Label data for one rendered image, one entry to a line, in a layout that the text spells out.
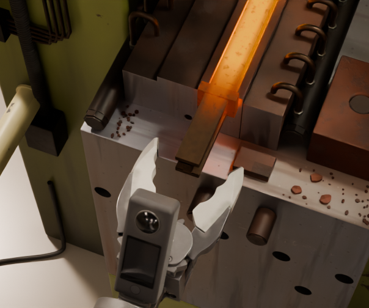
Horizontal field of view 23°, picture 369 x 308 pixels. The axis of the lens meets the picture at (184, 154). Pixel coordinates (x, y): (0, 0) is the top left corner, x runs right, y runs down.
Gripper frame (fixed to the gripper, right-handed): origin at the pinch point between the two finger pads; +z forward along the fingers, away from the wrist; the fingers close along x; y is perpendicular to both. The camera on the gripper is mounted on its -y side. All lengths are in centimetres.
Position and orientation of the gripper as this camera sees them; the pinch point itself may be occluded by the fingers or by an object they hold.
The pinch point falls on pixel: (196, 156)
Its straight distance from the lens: 96.9
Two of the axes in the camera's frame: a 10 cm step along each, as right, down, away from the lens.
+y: 0.0, 5.1, 8.6
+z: 3.7, -8.0, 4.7
